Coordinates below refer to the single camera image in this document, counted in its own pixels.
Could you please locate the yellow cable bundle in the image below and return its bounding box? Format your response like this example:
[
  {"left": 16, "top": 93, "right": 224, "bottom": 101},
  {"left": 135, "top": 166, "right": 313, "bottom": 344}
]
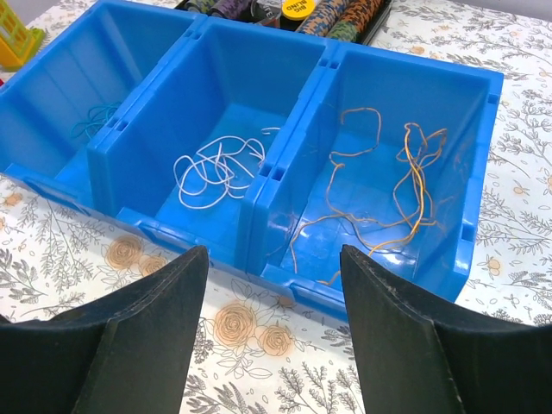
[{"left": 368, "top": 122, "right": 449, "bottom": 255}]

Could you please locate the yellow toy brick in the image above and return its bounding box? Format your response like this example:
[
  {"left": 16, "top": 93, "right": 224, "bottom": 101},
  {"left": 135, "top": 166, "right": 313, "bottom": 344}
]
[{"left": 1, "top": 0, "right": 36, "bottom": 72}]

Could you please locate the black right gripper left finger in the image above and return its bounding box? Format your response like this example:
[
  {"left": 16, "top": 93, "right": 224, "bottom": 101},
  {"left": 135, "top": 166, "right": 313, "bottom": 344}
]
[{"left": 1, "top": 246, "right": 209, "bottom": 413}]

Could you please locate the black poker chip case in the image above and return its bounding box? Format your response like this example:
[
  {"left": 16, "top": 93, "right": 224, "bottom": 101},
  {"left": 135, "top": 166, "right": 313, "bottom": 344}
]
[{"left": 175, "top": 1, "right": 392, "bottom": 45}]

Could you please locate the blue three-compartment plastic bin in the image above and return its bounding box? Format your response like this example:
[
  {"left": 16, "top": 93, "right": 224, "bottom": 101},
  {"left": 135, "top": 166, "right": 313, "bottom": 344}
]
[{"left": 1, "top": 1, "right": 504, "bottom": 317}]

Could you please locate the thin tan cable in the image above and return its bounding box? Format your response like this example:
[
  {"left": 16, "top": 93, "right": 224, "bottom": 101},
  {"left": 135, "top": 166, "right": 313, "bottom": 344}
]
[{"left": 288, "top": 106, "right": 432, "bottom": 286}]

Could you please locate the thin white cable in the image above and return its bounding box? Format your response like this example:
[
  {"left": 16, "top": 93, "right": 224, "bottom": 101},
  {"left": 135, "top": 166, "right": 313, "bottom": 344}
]
[{"left": 172, "top": 126, "right": 281, "bottom": 211}]

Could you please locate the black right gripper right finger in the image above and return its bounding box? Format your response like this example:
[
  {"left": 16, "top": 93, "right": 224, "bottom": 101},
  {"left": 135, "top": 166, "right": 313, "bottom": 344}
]
[{"left": 341, "top": 245, "right": 551, "bottom": 413}]

